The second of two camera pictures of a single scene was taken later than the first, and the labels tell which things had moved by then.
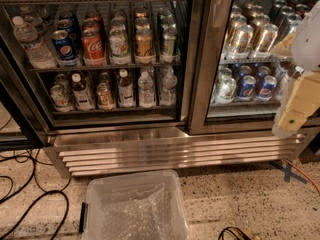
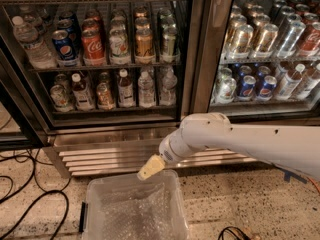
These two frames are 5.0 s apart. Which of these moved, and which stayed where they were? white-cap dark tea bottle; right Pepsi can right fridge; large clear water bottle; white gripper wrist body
Moved: white gripper wrist body
Stayed: large clear water bottle; right Pepsi can right fridge; white-cap dark tea bottle
